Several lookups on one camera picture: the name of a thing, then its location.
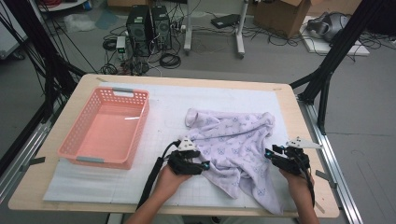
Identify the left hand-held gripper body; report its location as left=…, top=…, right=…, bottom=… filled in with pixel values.
left=167, top=136, right=204, bottom=176

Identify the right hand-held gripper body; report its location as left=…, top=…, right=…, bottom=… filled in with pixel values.
left=270, top=136, right=323, bottom=175

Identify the lilac printed towel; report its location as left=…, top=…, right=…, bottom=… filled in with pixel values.
left=185, top=107, right=286, bottom=217

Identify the pink plastic basket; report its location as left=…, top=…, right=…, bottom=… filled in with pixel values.
left=56, top=87, right=150, bottom=170

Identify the person's right hand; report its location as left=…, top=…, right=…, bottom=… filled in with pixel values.
left=279, top=169, right=313, bottom=200

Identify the person's left hand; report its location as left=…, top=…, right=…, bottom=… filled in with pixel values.
left=153, top=164, right=192, bottom=203

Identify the grey table clamp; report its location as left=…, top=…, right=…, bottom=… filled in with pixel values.
left=315, top=169, right=338, bottom=189
left=20, top=156, right=46, bottom=172

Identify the white grid mat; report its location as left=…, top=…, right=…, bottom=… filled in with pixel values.
left=42, top=81, right=300, bottom=211

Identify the white floor board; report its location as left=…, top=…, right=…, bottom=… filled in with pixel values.
left=300, top=15, right=371, bottom=57

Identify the white metal stand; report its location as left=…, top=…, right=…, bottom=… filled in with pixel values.
left=183, top=0, right=250, bottom=59

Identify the narrow black computer tower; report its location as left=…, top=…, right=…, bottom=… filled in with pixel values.
left=150, top=5, right=173, bottom=50

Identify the small white box device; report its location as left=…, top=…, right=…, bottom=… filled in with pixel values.
left=115, top=35, right=127, bottom=54

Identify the grey rounded machine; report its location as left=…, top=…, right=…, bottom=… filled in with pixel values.
left=306, top=11, right=351, bottom=43

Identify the open cardboard box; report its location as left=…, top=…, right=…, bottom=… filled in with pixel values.
left=253, top=0, right=312, bottom=39

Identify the wide black computer tower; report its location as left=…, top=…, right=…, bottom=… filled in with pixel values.
left=125, top=4, right=153, bottom=58

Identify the flat black device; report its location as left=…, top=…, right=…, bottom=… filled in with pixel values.
left=210, top=13, right=241, bottom=30

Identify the clear plastic bag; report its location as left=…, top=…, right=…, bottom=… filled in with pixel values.
left=64, top=13, right=97, bottom=32

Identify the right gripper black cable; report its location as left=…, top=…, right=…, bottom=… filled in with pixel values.
left=295, top=155, right=317, bottom=208

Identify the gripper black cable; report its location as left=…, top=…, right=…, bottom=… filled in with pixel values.
left=136, top=140, right=182, bottom=210
left=295, top=155, right=317, bottom=208

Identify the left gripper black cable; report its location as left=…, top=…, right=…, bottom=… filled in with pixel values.
left=136, top=140, right=182, bottom=210

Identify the aluminium rail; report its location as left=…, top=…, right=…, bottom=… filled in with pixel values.
left=297, top=97, right=363, bottom=224
left=0, top=105, right=64, bottom=203

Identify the coiled black cable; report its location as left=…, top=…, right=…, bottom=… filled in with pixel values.
left=159, top=53, right=182, bottom=69

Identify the black metal frame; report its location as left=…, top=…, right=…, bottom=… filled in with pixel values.
left=0, top=0, right=87, bottom=122
left=289, top=0, right=396, bottom=135

